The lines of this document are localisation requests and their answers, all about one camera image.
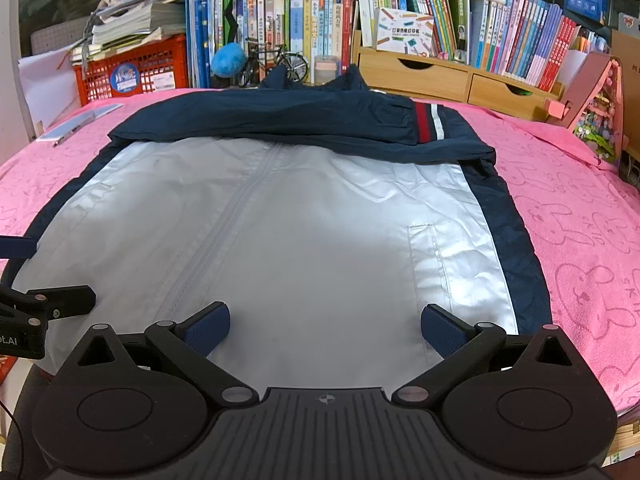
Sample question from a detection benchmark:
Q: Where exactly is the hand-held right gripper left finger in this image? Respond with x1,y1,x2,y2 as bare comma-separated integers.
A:
70,303,259,407

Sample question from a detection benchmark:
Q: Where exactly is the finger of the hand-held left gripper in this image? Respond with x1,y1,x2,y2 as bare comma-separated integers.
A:
0,285,97,330
0,235,40,260

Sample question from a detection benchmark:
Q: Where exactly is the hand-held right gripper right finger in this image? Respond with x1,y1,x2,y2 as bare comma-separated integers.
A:
392,304,576,407

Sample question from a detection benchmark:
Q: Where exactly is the navy and white jacket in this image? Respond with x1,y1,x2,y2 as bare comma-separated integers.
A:
0,64,553,381

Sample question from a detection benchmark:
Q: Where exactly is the pen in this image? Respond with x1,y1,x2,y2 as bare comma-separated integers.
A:
52,125,83,147

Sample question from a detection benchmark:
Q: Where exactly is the blue notebook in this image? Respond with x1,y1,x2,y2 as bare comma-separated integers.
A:
37,102,123,142

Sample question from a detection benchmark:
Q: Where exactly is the white paper sheet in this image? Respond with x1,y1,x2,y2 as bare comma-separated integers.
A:
17,42,81,141

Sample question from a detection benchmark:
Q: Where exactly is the pink rabbit-print blanket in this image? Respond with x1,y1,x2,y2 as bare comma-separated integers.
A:
0,87,640,418

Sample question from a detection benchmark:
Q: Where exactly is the grey grid cutting mat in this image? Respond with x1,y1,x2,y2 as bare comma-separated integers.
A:
30,22,88,56

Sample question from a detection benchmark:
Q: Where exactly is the red plastic crate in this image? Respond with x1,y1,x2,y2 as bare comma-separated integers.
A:
75,35,190,107

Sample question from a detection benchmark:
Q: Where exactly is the wooden desk organizer with drawers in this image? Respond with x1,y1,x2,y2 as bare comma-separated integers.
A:
352,30,566,121

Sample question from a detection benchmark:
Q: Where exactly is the stack of papers and workbooks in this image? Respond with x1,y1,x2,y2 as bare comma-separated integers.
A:
72,0,188,63

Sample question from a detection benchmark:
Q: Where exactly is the blue plush ball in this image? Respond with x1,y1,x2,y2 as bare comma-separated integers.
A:
210,42,247,78

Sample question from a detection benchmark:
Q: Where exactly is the miniature bicycle model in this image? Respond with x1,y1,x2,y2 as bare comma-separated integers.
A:
237,37,310,86

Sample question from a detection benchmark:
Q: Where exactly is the row of thin blue books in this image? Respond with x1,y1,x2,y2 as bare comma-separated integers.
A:
187,0,236,88

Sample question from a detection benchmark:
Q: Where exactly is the clear plastic jar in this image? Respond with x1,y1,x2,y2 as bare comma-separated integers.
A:
312,54,341,85

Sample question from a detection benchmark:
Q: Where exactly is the pink miniature house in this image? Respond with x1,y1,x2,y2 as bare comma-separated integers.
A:
545,51,626,163

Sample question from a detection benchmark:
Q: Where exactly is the white pencil-print box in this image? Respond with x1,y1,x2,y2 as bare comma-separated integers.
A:
376,7,436,56

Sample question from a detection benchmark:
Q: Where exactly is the row of pastel-spine books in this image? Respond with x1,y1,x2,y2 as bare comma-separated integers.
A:
470,0,581,91

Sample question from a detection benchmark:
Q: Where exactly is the row of colourful children's books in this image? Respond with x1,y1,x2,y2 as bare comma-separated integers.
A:
235,0,356,83

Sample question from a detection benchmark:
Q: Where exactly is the black strap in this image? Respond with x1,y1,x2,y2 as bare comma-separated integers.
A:
222,0,242,51

